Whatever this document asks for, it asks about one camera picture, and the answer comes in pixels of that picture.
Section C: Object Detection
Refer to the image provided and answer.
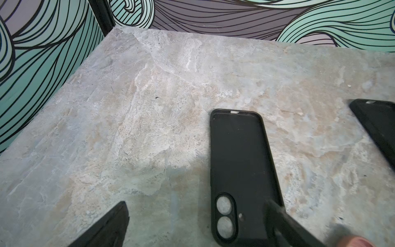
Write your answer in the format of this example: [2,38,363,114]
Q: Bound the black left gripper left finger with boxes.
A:
[69,201,130,247]

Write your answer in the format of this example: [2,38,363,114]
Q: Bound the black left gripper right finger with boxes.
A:
[264,200,324,247]

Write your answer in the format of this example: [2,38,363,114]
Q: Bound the black phone case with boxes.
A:
[210,109,284,247]
[349,99,395,169]

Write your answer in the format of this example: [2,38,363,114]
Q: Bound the pink phone case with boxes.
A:
[336,235,375,247]

